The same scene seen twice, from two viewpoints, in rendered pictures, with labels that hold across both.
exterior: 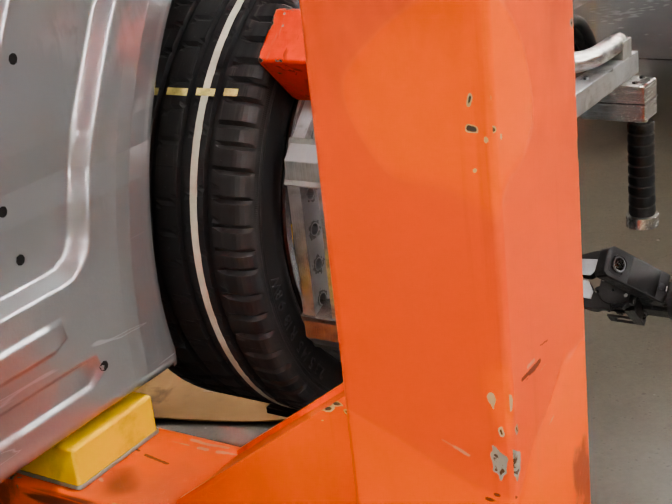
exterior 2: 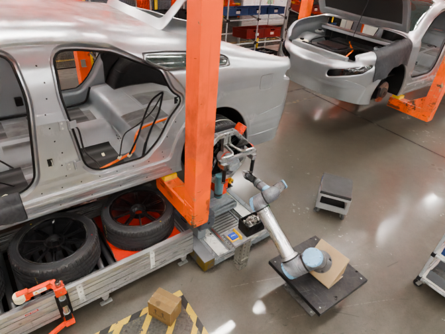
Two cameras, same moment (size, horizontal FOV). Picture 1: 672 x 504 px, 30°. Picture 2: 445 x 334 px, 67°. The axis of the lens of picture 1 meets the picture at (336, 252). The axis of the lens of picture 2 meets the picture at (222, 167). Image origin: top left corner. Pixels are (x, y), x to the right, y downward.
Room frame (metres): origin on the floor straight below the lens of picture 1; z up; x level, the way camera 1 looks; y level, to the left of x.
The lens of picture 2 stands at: (-1.08, -0.89, 2.61)
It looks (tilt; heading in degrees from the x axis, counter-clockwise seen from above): 34 degrees down; 16
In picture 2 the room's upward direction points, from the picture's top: 5 degrees clockwise
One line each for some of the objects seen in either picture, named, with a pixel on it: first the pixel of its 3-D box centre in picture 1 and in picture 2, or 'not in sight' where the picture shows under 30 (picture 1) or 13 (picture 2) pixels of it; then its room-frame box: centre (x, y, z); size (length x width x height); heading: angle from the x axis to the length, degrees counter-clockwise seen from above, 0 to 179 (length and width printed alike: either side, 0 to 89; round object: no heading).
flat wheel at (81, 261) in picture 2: not in sight; (56, 248); (0.34, 0.87, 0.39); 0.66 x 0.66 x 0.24
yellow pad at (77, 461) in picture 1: (73, 429); (167, 173); (1.27, 0.32, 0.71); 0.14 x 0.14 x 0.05; 56
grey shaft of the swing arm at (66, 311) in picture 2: not in sight; (63, 303); (0.00, 0.53, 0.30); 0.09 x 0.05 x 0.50; 146
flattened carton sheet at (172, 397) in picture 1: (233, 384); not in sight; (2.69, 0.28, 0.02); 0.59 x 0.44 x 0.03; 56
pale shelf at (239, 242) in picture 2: not in sight; (247, 231); (1.11, -0.55, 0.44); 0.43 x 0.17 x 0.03; 146
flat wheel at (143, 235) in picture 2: not in sight; (138, 216); (0.94, 0.46, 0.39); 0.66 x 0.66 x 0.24
